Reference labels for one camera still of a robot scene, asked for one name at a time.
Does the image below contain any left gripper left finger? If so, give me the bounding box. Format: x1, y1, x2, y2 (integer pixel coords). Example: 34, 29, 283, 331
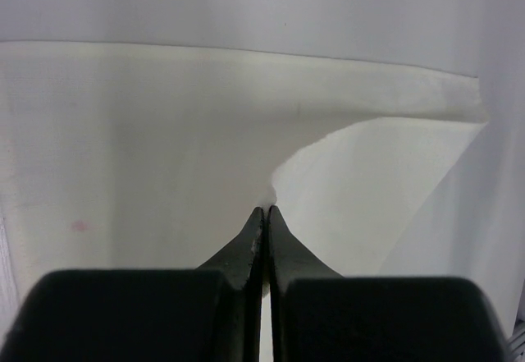
7, 208, 263, 361

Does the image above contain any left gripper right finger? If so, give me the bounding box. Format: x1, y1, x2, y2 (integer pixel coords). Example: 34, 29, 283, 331
266, 207, 511, 361

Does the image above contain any white cloth napkin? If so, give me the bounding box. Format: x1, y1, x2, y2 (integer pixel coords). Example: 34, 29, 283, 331
1, 42, 488, 294

